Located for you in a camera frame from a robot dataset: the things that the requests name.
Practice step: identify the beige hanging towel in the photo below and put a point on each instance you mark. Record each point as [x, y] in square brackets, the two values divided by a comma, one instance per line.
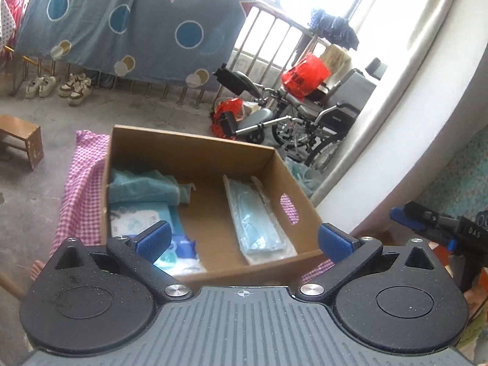
[337, 59]

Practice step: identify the green patterned mat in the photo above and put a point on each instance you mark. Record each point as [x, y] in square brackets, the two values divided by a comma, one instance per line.
[469, 183]

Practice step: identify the brown cardboard box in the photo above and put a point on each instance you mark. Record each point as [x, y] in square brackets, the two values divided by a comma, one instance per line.
[213, 217]

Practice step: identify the teal towel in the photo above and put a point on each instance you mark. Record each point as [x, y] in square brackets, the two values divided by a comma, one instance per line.
[141, 186]

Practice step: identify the small red plastic bag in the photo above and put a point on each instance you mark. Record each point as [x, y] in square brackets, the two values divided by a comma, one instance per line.
[225, 108]

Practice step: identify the wooden stick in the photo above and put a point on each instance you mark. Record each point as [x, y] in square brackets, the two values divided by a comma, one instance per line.
[11, 286]

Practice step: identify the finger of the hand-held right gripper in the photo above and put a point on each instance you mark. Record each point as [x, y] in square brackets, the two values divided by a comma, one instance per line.
[427, 219]

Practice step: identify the white polka dot cloth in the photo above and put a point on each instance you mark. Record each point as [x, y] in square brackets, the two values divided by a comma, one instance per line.
[5, 23]

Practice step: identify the brown white sneaker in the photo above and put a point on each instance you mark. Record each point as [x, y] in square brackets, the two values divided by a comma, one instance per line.
[80, 93]
[68, 85]

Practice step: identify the white plastic bag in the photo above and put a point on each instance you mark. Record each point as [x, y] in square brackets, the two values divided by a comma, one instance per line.
[305, 175]

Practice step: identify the white blue wet wipes pack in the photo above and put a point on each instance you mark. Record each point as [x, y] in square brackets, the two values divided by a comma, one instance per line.
[129, 217]

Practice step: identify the yellow drying rack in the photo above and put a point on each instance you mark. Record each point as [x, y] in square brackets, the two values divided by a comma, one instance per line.
[26, 60]

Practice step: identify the small wooden stool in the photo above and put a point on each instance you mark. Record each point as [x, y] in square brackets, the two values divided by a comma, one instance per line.
[19, 129]

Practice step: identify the large red plastic bag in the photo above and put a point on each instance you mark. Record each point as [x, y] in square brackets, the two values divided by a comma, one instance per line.
[305, 76]

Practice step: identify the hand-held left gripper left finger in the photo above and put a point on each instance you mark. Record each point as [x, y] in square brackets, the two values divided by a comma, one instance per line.
[154, 242]

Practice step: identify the blue face mask pack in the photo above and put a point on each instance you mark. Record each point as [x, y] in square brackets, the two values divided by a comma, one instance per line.
[255, 228]

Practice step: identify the person's bare foot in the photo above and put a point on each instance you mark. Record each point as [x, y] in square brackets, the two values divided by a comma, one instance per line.
[37, 268]

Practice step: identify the blue patterned bedsheet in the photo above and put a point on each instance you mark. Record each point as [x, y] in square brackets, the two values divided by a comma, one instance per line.
[114, 45]

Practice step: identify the clear plastic zip bag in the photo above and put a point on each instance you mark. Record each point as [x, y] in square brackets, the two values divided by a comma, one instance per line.
[259, 186]

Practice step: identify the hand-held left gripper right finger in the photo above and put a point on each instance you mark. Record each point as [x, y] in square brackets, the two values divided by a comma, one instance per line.
[335, 242]

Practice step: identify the metal window railing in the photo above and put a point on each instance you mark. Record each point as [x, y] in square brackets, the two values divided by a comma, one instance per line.
[284, 18]

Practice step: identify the dark blue patterned garment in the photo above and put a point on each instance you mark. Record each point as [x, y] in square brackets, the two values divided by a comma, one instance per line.
[335, 30]

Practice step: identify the black silver wheelchair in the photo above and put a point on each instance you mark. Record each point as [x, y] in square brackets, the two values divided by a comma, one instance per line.
[335, 116]

